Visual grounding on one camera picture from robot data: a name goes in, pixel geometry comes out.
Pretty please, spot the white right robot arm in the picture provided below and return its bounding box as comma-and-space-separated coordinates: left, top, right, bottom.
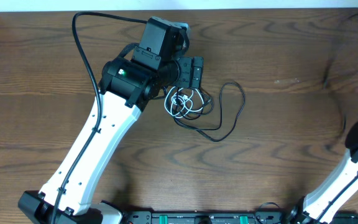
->
284, 122, 358, 223

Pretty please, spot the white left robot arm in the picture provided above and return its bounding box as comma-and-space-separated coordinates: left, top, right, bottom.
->
18, 16, 203, 224

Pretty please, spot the white cable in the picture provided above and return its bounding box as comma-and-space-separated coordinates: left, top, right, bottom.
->
163, 86, 205, 118

